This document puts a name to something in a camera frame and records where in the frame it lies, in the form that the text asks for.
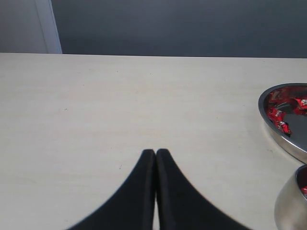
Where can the round stainless steel plate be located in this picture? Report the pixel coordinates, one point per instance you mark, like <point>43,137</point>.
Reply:
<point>281,97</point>

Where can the red wrapped candy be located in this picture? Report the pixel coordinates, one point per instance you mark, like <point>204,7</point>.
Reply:
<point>300,106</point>
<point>283,127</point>
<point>276,116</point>

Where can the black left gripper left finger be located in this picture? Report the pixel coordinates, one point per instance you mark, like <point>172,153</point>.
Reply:
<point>131,207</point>

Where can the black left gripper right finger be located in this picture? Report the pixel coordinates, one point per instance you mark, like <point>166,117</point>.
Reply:
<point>181,206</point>

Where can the stainless steel cup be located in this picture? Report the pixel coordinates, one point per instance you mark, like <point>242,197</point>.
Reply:
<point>290,210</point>

